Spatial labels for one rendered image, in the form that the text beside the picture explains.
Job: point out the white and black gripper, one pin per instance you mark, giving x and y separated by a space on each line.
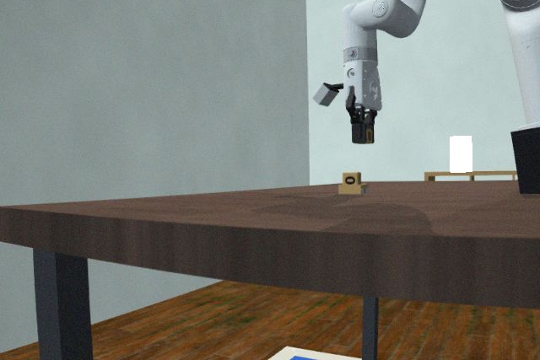
362 83

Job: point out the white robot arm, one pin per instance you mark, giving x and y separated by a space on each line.
400 18

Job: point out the yellow number cube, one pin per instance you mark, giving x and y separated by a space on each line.
368 136
351 178

